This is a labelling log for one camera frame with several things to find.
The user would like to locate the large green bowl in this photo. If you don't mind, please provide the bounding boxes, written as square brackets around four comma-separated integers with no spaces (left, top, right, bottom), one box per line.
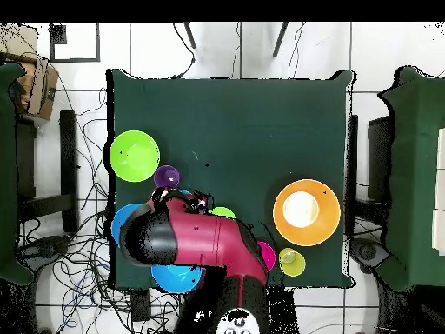
[109,130,162,184]

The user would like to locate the large orange bowl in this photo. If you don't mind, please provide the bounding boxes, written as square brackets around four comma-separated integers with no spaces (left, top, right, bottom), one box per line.
[272,178,342,247]

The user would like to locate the tangle of floor cables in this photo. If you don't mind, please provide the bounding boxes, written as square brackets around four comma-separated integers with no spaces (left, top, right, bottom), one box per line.
[15,79,183,334]

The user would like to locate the black tripod leg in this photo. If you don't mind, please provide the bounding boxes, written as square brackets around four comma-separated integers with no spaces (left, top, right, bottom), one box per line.
[272,22,289,58]
[183,22,197,50]

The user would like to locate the black floor stand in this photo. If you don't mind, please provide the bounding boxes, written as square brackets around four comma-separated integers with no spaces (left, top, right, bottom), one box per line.
[15,110,80,234]

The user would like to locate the small red bowl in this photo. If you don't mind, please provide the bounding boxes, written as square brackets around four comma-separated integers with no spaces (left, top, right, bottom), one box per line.
[256,240,276,273]

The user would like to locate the cardboard box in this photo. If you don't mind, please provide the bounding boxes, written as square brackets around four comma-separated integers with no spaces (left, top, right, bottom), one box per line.
[0,23,59,121]

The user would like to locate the black square floor frame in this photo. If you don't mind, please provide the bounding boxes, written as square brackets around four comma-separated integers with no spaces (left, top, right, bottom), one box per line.
[49,22,102,64]

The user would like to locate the small green bowl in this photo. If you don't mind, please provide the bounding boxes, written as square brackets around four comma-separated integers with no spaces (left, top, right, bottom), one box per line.
[207,206,237,220]

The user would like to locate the black power brick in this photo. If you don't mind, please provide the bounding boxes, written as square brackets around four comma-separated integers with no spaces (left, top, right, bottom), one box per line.
[130,287,152,323]

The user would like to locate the translucent yellow-green cup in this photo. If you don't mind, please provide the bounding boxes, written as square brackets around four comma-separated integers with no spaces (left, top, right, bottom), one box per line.
[278,247,307,277]

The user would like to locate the dark green tablecloth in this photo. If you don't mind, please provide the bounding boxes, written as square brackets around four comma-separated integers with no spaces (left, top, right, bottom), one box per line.
[105,68,356,291]

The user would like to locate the large blue bowl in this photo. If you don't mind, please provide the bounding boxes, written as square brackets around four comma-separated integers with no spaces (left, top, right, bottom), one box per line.
[150,264,204,295]
[110,203,143,249]

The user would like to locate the black robot pedestal leg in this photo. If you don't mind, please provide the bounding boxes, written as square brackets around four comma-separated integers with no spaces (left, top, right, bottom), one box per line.
[17,234,72,269]
[349,236,392,276]

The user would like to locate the green cloth side table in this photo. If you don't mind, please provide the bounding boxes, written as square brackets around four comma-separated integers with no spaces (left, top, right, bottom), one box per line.
[0,62,35,287]
[377,65,445,292]

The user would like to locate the black box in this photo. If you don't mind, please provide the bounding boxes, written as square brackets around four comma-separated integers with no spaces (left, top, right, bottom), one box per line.
[367,116,395,203]

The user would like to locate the black floor cable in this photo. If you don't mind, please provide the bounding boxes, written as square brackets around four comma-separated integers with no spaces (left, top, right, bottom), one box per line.
[171,22,196,80]

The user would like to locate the purple cup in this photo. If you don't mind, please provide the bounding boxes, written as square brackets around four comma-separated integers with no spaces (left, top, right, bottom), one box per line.
[153,164,181,192]

